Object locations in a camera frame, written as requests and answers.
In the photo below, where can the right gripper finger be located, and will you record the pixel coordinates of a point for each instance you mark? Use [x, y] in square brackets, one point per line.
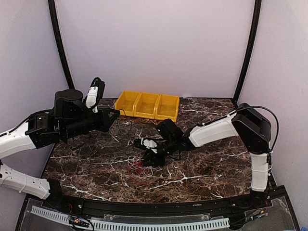
[151, 158]
[138, 143]

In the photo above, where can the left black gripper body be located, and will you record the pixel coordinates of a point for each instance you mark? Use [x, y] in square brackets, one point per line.
[79, 127]

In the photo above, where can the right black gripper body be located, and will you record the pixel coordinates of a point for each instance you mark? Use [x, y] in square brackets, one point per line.
[171, 147]

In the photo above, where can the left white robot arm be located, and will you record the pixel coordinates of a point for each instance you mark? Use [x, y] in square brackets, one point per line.
[71, 116]

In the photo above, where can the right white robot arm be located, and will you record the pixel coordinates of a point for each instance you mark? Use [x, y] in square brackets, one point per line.
[245, 122]

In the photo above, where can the left yellow plastic bin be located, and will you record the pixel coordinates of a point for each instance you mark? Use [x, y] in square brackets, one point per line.
[127, 103]

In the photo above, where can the yellow plastic bin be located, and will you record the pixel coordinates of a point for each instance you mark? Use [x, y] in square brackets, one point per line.
[127, 103]
[145, 105]
[167, 107]

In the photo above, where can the middle yellow plastic bin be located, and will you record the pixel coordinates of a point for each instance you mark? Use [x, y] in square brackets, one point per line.
[145, 105]

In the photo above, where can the right yellow plastic bin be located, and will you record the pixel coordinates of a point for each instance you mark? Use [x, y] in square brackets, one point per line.
[167, 107]

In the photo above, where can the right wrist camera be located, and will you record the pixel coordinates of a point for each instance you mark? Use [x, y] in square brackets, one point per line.
[169, 130]

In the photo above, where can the black front rail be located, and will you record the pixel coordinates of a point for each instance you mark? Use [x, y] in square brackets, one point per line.
[96, 208]

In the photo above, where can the right black frame post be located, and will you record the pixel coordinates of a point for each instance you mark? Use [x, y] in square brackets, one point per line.
[249, 51]

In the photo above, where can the black frame post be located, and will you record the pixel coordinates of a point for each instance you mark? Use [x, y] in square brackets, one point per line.
[249, 51]
[59, 43]

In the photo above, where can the white slotted cable duct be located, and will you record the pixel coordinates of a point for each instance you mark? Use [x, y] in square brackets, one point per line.
[125, 223]

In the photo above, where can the left black frame post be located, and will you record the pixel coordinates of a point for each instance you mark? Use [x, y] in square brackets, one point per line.
[59, 43]

